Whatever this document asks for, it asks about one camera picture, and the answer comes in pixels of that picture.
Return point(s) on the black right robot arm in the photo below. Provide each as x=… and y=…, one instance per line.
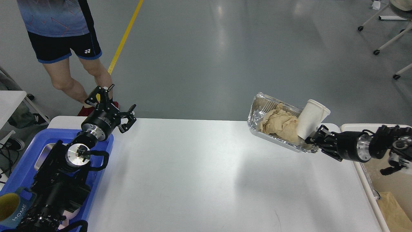
x=397, y=140

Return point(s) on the square stainless steel tray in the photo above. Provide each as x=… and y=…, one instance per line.
x=43, y=155

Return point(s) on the pink plastic mug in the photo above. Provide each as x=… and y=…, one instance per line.
x=69, y=217

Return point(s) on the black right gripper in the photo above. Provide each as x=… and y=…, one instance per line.
x=350, y=145

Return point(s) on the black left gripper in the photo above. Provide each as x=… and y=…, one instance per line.
x=103, y=121

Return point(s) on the dark teal HOME mug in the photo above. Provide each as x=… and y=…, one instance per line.
x=14, y=206

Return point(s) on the white wheeled chair base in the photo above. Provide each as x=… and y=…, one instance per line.
x=390, y=11

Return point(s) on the white paper cup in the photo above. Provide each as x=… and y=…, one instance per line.
x=310, y=118

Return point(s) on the white side table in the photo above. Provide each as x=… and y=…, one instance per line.
x=9, y=101

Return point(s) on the seated person at left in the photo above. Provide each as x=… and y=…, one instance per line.
x=21, y=117

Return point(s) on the blue plastic bin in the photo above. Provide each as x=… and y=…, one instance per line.
x=24, y=172

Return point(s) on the brown paper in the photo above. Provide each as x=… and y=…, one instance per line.
x=395, y=217
x=280, y=122

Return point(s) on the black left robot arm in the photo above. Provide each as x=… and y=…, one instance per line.
x=62, y=183

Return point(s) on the beige plastic bin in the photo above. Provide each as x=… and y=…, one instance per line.
x=398, y=183

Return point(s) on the standing person in shorts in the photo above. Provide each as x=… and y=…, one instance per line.
x=56, y=28

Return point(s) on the brown paper in bin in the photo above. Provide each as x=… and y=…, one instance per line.
x=395, y=217

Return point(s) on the aluminium foil tray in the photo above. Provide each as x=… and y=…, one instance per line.
x=261, y=105

